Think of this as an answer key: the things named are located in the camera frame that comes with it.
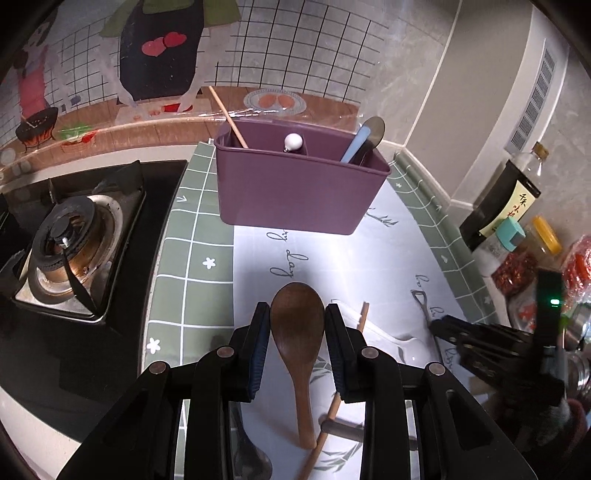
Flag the small loop-handled shovel spoon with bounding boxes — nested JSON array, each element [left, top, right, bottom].
[[410, 288, 437, 325]]

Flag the light blue plastic spoon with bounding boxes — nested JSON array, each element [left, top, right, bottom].
[[340, 124, 370, 164]]

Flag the yellow-lidded chili flake jar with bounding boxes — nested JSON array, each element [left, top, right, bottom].
[[491, 216, 564, 297]]

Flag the gas stove burner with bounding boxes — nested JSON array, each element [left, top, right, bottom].
[[0, 160, 148, 323]]

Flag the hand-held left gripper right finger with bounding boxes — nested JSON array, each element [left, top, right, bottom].
[[325, 302, 534, 480]]

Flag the brown wooden spoon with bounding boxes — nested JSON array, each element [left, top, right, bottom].
[[270, 282, 326, 450]]

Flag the white ceramic spoon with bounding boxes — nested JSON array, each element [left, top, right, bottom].
[[339, 305, 437, 368]]

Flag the person's right forearm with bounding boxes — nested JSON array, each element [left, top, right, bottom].
[[549, 394, 591, 462]]

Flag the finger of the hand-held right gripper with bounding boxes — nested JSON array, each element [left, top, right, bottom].
[[430, 316, 537, 345], [455, 340, 537, 387]]

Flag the white vent grille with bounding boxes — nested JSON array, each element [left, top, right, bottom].
[[503, 39, 560, 156]]

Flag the teal-capped salt shaker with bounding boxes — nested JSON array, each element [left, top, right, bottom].
[[475, 217, 527, 278]]

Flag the green checked white tablecloth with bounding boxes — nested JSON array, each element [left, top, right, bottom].
[[139, 141, 502, 480]]

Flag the dark soy sauce bottle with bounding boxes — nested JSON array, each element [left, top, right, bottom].
[[459, 141, 548, 253]]

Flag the purple plastic utensil box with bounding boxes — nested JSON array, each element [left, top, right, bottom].
[[213, 118, 392, 236]]

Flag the black bar-handled shovel spoon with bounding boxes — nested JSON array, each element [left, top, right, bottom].
[[320, 418, 366, 442]]

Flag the dark grey metal spoon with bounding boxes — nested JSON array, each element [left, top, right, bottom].
[[359, 116, 386, 165], [230, 406, 274, 480]]

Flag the wooden chopstick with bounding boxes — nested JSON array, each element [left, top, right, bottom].
[[209, 86, 249, 150], [295, 302, 370, 480]]

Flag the cartoon couple wall poster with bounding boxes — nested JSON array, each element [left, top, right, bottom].
[[0, 0, 462, 154]]

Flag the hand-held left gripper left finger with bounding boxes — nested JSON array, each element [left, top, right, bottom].
[[58, 302, 271, 480]]

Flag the stainless steel pots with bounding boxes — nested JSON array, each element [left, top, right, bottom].
[[567, 318, 591, 394]]

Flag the black glass gas stove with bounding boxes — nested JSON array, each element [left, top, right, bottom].
[[0, 159, 190, 418]]

